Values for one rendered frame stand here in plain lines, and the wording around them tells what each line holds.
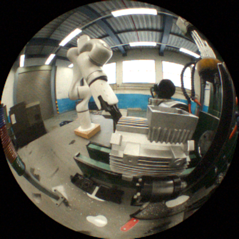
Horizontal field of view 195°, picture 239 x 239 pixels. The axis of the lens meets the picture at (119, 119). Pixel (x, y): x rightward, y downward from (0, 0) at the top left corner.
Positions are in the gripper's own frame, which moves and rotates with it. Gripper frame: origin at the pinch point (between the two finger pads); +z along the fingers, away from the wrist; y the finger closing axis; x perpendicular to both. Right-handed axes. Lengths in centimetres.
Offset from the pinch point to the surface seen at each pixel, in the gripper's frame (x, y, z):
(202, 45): 45.8, 7.0, -12.0
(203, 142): 33.6, 1.9, 28.2
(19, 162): -17.1, 33.8, -6.3
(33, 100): -527, -66, -372
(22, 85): -470, 29, -489
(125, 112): -1.3, -16.6, 1.5
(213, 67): 37.3, 10.4, -3.0
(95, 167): -12.9, 12.9, 11.2
